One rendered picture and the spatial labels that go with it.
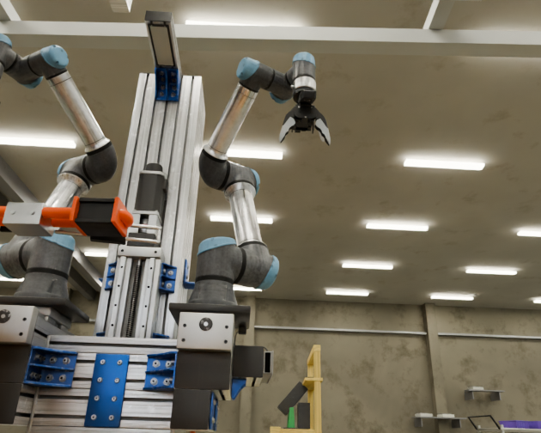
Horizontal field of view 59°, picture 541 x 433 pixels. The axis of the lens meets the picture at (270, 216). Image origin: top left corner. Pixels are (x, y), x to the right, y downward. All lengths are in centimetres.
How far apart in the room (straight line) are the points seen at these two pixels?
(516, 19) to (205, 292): 498
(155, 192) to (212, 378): 69
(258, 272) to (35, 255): 65
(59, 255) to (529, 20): 524
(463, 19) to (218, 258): 463
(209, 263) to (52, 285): 45
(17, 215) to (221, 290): 63
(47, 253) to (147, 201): 35
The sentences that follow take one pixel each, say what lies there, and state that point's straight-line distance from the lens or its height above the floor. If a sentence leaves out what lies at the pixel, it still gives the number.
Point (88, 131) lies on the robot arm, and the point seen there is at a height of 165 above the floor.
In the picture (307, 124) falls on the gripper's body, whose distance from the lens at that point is 154.
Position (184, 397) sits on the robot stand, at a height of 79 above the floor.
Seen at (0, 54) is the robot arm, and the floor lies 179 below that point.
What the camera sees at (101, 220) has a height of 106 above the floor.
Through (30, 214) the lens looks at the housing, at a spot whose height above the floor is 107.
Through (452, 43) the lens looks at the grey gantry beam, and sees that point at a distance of 357.
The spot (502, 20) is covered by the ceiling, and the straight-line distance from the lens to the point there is 583.
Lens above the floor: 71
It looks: 25 degrees up
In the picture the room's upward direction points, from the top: 2 degrees clockwise
